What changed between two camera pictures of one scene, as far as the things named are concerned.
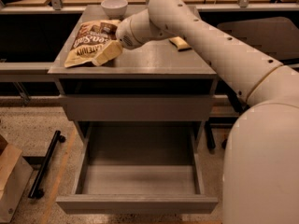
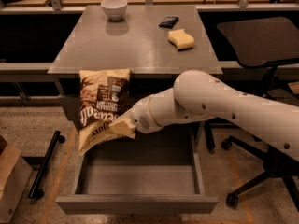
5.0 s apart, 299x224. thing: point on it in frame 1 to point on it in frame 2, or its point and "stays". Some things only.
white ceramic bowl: x=115 y=8 stays
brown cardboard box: x=15 y=175 stays
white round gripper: x=124 y=32 to x=140 y=115
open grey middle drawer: x=139 y=167 stays
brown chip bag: x=92 y=35 to x=104 y=94
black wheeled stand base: x=38 y=187 stays
